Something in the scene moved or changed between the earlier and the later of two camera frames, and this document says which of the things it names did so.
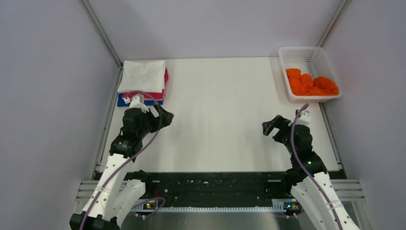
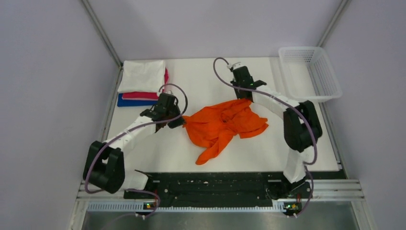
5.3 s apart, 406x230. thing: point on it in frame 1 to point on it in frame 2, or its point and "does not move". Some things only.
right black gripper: x=279 y=122 to x=239 y=96
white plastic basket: x=311 y=60 does not move
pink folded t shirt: x=158 y=96 does not move
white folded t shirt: x=147 y=75 does not move
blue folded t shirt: x=120 y=102 does not move
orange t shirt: x=301 y=84 to x=215 y=127
